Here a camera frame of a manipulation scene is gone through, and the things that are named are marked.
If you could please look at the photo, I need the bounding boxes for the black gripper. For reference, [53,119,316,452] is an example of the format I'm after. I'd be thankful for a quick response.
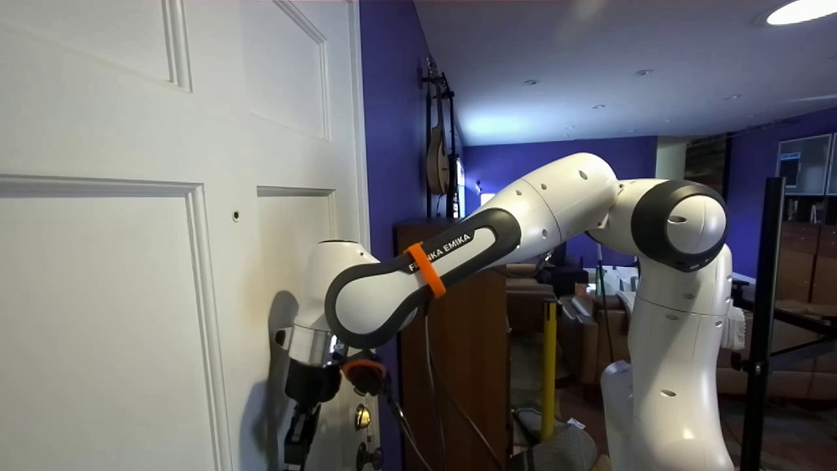
[280,402,323,471]

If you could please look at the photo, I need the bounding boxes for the dark round door knob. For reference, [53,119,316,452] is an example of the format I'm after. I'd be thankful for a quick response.
[353,443,387,471]

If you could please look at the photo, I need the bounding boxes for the white panelled door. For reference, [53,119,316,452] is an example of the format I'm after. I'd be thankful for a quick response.
[0,0,379,471]

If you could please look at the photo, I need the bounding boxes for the brown wooden bookshelf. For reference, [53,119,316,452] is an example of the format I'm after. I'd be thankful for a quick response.
[392,218,515,471]

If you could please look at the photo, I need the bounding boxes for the yellow pole stand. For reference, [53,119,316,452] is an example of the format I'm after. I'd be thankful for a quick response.
[511,293,601,471]

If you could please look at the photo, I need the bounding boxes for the brown cardboard boxes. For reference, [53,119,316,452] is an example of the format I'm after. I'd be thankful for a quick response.
[505,259,647,392]

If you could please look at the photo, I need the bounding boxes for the black vertical stand pole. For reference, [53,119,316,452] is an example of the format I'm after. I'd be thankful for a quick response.
[737,176,787,471]

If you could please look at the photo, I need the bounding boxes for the glass fronted cabinet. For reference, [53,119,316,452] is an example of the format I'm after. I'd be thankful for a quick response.
[774,128,837,225]

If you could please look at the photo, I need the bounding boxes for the round ceiling light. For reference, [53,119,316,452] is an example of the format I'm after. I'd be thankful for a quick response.
[765,0,837,30]

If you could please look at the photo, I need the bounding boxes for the thin black looped cable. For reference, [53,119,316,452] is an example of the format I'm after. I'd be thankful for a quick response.
[379,304,511,471]

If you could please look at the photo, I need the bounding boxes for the black camera on pole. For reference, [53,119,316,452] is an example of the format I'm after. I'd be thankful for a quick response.
[533,259,592,302]

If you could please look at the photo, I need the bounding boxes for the black metal wall ornament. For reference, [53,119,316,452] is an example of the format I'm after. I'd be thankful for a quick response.
[416,57,467,222]

